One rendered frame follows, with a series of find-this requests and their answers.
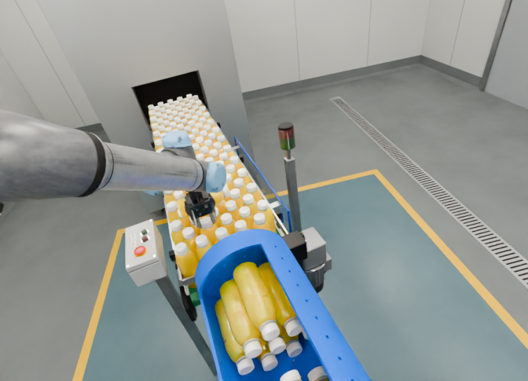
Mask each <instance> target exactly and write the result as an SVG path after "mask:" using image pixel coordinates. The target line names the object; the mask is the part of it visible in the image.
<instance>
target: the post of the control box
mask: <svg viewBox="0 0 528 381"><path fill-rule="evenodd" d="M155 282H156V283H157V284H158V286H159V288H160V290H161V291H162V293H163V294H164V296H165V297H166V299H167V301H168V302H169V303H170V306H171V307H172V309H173V310H174V312H175V313H176V315H177V317H178V319H179V320H180V321H181V323H182V325H183V326H184V328H185V330H186V331H187V332H188V334H189V336H190V338H191V339H192V341H193V342H194V344H195V345H196V348H197V349H198V350H199V352H200V354H201V355H202V357H203V359H204V360H205V361H206V363H207V365H208V367H209V368H210V370H211V371H212V373H213V374H214V376H217V375H218V373H217V370H216V367H215V360H214V357H213V354H212V352H211V350H210V349H209V347H208V345H207V344H206V342H205V340H204V338H203V336H202V335H201V333H200V331H199V329H198V327H197V326H196V324H195V322H194V321H193V322H192V321H191V320H190V318H189V315H188V314H187V313H186V311H185V307H184V306H183V303H182V299H181V297H180V296H179V294H178V292H177V291H176V289H175V287H174V285H173V284H172V282H171V279H170V278H169V276H168V275H166V276H165V277H161V278H159V279H157V280H155Z"/></svg>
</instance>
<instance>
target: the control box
mask: <svg viewBox="0 0 528 381"><path fill-rule="evenodd" d="M143 229H147V230H148V232H147V233H146V234H145V235H142V234H141V231H142V230H143ZM132 235H133V236H134V238H133V236H132ZM143 236H147V237H148V239H147V240H146V241H144V242H143V241H142V240H141V238H142V237H143ZM132 238H133V239H132ZM132 241H133V242H132ZM132 243H134V245H135V246H134V245H133V244H132ZM132 245H133V246H132ZM139 246H144V247H145V251H144V252H143V253H142V254H140V255H136V254H135V253H134V250H135V249H136V248H137V247H139ZM126 271H127V272H128V273H129V274H130V276H131V277H132V279H133V280H134V282H135V284H136V285H137V286H138V287H140V286H141V285H144V284H147V283H149V282H152V281H154V280H157V279H159V278H161V277H165V276H166V275H167V267H166V262H165V256H164V250H163V240H162V237H161V235H160V232H159V230H158V229H157V227H156V224H155V223H154V221H153V219H151V220H148V221H146V222H142V223H139V224H137V225H133V226H131V227H128V228H126Z"/></svg>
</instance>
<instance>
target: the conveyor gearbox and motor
mask: <svg viewBox="0 0 528 381"><path fill-rule="evenodd" d="M300 233H303V234H304V236H305V238H306V239H305V240H306V241H307V243H306V246H307V249H308V250H307V256H308V258H307V259H304V260H303V261H302V265H303V272H304V273H305V274H306V276H307V278H308V280H309V281H310V283H311V284H312V286H313V288H314V290H315V291H316V293H318V292H320V291H321V290H322V289H323V287H324V273H326V272H327V271H328V270H330V269H331V268H332V258H331V257H330V256H329V254H328V253H327V251H326V241H324V240H323V238H322V237H321V236H320V234H319V233H318V232H317V230H316V229H315V228H314V227H310V228H308V229H305V230H303V231H301V232H300Z"/></svg>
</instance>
